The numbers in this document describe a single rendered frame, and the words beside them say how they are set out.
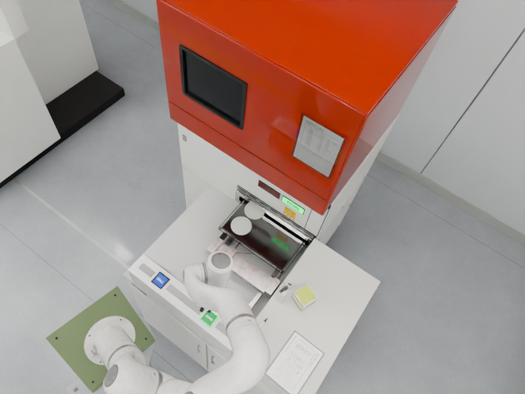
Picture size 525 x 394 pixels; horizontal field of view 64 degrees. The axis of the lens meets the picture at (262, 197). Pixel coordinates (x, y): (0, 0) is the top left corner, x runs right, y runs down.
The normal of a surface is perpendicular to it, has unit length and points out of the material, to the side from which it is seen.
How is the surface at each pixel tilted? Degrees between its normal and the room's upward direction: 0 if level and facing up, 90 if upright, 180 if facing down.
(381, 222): 0
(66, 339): 48
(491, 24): 90
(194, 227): 0
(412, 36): 0
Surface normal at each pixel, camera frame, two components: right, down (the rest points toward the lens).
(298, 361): 0.10, -0.53
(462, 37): -0.58, 0.66
